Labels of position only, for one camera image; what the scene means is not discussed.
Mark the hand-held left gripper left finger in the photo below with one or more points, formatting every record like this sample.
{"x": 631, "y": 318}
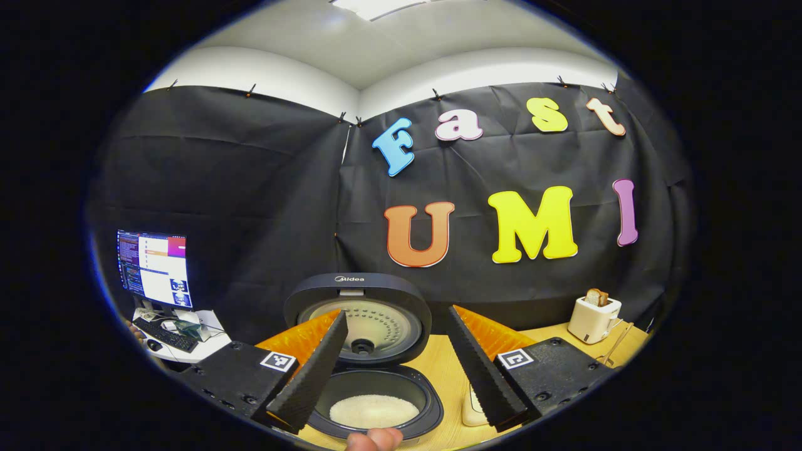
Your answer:
{"x": 313, "y": 376}

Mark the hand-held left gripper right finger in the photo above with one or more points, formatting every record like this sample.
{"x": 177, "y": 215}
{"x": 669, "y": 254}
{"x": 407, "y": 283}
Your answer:
{"x": 479, "y": 376}

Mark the white rice pile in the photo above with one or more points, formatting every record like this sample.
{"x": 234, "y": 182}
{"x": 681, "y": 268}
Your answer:
{"x": 373, "y": 410}

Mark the dark grey rice cooker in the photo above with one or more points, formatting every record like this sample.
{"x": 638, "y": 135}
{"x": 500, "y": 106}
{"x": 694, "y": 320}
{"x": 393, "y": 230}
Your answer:
{"x": 357, "y": 285}

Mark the wooden spoon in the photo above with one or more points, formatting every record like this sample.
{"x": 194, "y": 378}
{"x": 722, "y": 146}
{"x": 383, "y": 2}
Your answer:
{"x": 620, "y": 341}

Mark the white side desk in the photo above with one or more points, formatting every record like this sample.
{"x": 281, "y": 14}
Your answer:
{"x": 210, "y": 347}

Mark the white toaster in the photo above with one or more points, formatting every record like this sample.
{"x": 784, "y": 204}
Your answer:
{"x": 592, "y": 319}

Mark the toasted bread slice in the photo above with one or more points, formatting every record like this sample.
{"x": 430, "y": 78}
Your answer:
{"x": 591, "y": 298}
{"x": 603, "y": 298}

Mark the black keyboard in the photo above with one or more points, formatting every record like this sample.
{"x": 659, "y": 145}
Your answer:
{"x": 166, "y": 335}

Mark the black backdrop cloth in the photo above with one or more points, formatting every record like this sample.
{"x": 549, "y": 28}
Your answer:
{"x": 282, "y": 219}

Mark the black computer mouse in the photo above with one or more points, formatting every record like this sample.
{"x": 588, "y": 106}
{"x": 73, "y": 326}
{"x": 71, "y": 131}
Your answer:
{"x": 155, "y": 345}

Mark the computer monitor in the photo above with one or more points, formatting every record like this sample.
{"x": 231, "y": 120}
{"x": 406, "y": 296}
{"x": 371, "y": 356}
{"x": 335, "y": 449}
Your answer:
{"x": 153, "y": 269}

